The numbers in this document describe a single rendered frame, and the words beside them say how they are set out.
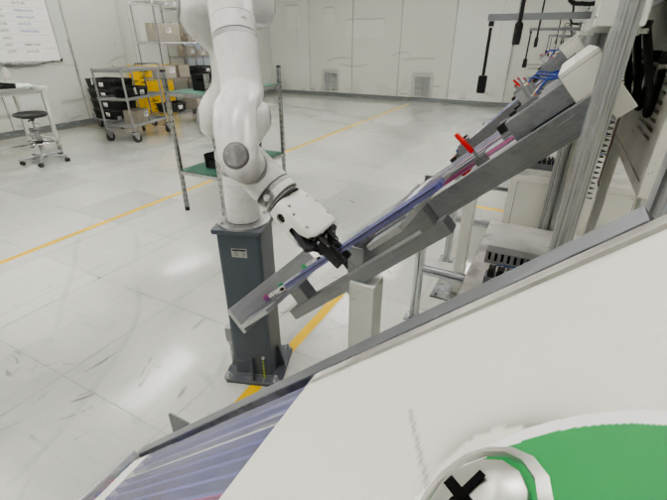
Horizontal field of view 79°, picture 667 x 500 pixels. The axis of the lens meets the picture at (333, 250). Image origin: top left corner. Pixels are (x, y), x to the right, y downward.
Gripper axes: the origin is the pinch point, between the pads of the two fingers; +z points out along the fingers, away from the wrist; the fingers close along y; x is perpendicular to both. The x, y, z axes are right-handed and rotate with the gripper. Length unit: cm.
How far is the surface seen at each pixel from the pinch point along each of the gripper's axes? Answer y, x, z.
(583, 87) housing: 37, -46, 11
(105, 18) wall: 453, 355, -573
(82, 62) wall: 393, 407, -533
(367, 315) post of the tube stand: 5.6, 10.6, 14.4
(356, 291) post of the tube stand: 5.6, 7.7, 8.6
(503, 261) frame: 66, 4, 39
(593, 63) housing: 37, -49, 9
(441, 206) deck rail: 35.5, -7.2, 9.4
